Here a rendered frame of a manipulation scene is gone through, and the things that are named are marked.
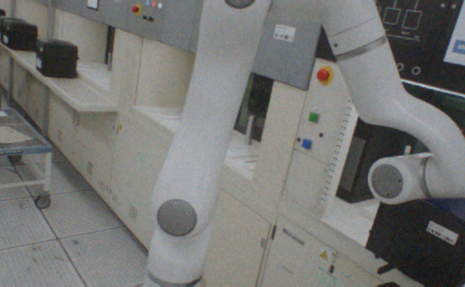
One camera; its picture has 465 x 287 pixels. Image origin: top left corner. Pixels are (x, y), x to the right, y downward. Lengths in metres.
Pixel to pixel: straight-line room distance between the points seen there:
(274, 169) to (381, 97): 0.92
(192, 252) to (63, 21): 3.29
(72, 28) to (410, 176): 3.52
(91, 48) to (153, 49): 1.53
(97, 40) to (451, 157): 3.62
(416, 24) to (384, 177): 0.62
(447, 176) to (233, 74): 0.39
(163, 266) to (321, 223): 0.77
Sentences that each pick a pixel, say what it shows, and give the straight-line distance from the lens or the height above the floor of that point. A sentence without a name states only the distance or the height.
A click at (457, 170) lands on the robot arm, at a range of 0.74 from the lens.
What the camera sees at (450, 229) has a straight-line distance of 0.97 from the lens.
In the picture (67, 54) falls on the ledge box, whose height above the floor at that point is 0.99.
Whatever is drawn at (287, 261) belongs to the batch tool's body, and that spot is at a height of 0.64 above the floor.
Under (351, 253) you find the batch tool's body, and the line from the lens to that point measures 1.42.
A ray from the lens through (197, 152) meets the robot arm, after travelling 0.71.
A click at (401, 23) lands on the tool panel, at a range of 1.30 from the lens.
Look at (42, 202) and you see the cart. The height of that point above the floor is 0.06.
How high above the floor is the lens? 1.47
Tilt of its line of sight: 17 degrees down
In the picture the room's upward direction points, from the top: 11 degrees clockwise
